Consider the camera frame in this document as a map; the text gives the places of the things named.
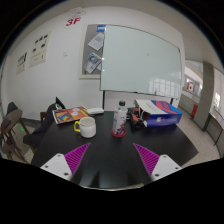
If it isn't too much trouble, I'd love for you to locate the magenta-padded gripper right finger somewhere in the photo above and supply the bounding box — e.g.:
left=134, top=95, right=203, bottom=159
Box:
left=133, top=143, right=184, bottom=183

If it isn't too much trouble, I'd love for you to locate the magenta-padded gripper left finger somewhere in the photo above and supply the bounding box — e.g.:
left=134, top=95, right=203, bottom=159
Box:
left=39, top=142, right=92, bottom=183

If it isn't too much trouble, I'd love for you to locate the clear black-capped drink bottle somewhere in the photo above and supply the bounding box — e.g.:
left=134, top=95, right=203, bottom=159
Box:
left=111, top=100, right=129, bottom=136

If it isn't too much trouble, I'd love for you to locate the blue and white cardboard box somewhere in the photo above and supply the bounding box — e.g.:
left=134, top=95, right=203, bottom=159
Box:
left=134, top=99, right=184, bottom=128

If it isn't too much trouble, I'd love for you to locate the colourful orange book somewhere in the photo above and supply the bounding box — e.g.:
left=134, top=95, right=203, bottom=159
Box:
left=52, top=105, right=90, bottom=125

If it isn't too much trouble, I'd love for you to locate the red and black tool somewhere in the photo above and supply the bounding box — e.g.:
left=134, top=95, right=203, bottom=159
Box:
left=128, top=106, right=145, bottom=130

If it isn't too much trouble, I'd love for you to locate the flat round red coaster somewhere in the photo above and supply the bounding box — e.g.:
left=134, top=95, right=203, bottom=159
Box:
left=110, top=128, right=127, bottom=138

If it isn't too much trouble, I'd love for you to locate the black skull-print bag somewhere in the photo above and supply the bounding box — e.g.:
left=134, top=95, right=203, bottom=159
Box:
left=46, top=97, right=67, bottom=118

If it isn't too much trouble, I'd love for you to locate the small flat white box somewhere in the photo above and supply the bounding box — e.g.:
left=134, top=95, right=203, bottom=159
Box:
left=86, top=107, right=105, bottom=115

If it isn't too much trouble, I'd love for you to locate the large whiteboard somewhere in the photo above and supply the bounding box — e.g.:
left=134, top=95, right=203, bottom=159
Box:
left=99, top=24, right=183, bottom=99

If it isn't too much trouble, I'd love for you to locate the colourful round-print flyer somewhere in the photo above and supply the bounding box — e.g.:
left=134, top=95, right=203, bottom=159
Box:
left=85, top=52, right=102, bottom=74

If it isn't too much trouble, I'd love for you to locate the grey pin board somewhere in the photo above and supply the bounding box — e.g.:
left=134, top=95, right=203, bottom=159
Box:
left=78, top=23, right=108, bottom=80

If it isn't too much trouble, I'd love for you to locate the white paper sheet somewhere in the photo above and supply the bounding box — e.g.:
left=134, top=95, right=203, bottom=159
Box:
left=88, top=32, right=105, bottom=51

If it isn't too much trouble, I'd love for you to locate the red floor number sign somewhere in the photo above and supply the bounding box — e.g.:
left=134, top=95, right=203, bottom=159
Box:
left=65, top=17, right=82, bottom=28

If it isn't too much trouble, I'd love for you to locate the white mug with yellow handle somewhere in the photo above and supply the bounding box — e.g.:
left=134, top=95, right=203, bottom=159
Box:
left=73, top=116, right=97, bottom=139

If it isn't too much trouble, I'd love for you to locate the small white wall poster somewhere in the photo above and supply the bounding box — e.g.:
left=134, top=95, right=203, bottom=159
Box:
left=16, top=51, right=28, bottom=75

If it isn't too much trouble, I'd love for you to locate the large white wall poster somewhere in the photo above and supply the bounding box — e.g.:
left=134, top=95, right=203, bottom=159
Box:
left=29, top=31, right=52, bottom=68

